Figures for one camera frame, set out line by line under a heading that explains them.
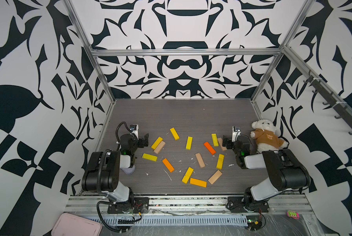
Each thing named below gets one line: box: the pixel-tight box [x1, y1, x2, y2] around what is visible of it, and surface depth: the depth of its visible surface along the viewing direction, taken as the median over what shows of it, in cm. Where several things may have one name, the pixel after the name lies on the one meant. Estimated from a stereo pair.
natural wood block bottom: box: [207, 169, 223, 185], surface depth 84 cm
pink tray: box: [51, 212, 103, 236], surface depth 69 cm
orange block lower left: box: [162, 157, 175, 173], surface depth 89 cm
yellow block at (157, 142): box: [150, 136, 164, 150], surface depth 98 cm
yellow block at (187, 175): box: [181, 166, 194, 184], surface depth 85 cm
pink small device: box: [286, 210, 300, 220], surface depth 71 cm
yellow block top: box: [170, 127, 180, 141], surface depth 101 cm
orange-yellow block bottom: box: [189, 177, 207, 188], surface depth 83 cm
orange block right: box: [203, 141, 217, 155], surface depth 96 cm
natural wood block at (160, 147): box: [153, 140, 166, 154], surface depth 96 cm
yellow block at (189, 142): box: [185, 136, 194, 150], surface depth 98 cm
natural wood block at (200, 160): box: [195, 152, 206, 169], surface depth 91 cm
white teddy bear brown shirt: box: [250, 119, 289, 154], surface depth 93 cm
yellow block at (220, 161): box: [216, 153, 225, 170], surface depth 90 cm
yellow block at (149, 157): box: [141, 152, 158, 162], surface depth 91 cm
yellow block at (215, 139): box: [211, 133, 219, 147], surface depth 98 cm
